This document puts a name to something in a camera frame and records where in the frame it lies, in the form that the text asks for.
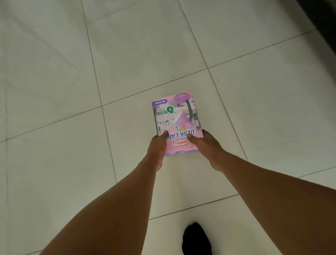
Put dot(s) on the person's right hand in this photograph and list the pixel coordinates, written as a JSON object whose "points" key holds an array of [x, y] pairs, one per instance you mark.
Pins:
{"points": [[208, 151]]}

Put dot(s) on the person's left hand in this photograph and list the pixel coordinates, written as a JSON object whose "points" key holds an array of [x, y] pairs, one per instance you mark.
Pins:
{"points": [[154, 152]]}

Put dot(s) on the person's right thumb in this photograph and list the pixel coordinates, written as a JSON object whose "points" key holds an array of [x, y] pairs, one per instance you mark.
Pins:
{"points": [[193, 139]]}

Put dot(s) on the person's left thumb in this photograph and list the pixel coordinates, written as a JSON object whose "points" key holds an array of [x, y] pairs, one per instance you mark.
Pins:
{"points": [[164, 137]]}

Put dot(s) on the pink desk lamp box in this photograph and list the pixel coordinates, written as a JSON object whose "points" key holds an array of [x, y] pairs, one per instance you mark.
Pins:
{"points": [[176, 118]]}

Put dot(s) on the person's right forearm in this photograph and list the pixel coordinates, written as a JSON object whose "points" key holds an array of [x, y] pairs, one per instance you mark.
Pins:
{"points": [[278, 207]]}

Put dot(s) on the person's left forearm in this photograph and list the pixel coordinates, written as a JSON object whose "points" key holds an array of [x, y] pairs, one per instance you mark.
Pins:
{"points": [[105, 212]]}

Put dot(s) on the person's black sock foot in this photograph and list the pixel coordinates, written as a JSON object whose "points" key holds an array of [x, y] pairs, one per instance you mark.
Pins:
{"points": [[196, 240]]}

